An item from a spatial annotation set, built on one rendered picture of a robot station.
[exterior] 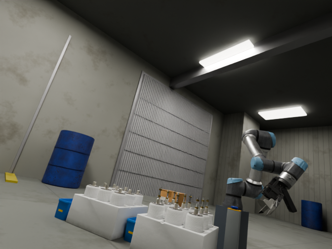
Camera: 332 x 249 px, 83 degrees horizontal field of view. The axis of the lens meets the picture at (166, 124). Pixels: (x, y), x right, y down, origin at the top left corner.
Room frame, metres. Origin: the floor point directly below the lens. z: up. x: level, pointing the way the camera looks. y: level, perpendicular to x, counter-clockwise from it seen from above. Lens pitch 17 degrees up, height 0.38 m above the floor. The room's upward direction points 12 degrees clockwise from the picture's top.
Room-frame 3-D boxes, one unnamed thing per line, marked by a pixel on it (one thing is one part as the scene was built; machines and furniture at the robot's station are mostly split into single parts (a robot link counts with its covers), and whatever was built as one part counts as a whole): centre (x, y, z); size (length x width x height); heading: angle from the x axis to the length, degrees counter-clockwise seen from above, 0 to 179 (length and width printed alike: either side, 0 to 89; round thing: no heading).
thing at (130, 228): (1.42, 0.00, 0.06); 0.30 x 0.11 x 0.12; 153
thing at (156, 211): (1.21, -0.05, 0.16); 0.10 x 0.10 x 0.18
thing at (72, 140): (3.33, 1.47, 0.44); 0.60 x 0.58 x 0.87; 38
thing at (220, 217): (1.55, -0.64, 0.15); 0.18 x 0.18 x 0.30; 38
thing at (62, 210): (1.59, 0.52, 0.06); 0.30 x 0.11 x 0.12; 154
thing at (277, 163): (1.08, -0.71, 0.59); 0.11 x 0.11 x 0.08; 84
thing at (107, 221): (1.52, 0.26, 0.09); 0.39 x 0.39 x 0.18; 64
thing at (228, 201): (1.55, -0.64, 0.35); 0.15 x 0.15 x 0.10
